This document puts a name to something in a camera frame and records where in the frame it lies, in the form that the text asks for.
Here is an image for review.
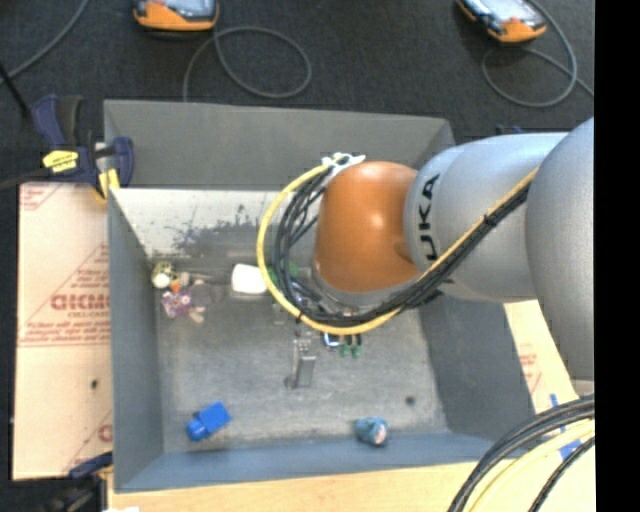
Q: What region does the green object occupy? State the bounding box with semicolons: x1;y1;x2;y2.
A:
267;263;302;283

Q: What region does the white rounded block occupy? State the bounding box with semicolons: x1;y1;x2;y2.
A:
230;262;269;296

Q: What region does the grey metal bin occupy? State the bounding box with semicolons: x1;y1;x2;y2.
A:
102;98;540;494

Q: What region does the purple patterned cloth toy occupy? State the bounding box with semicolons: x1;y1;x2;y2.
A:
160;279;214;324

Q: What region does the blue toy block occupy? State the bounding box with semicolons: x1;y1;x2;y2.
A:
185;400;233;443

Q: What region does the white and green toy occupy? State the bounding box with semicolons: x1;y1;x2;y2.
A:
150;260;182;293

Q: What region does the brown cardboard board, red print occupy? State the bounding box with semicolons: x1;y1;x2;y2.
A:
10;180;582;482

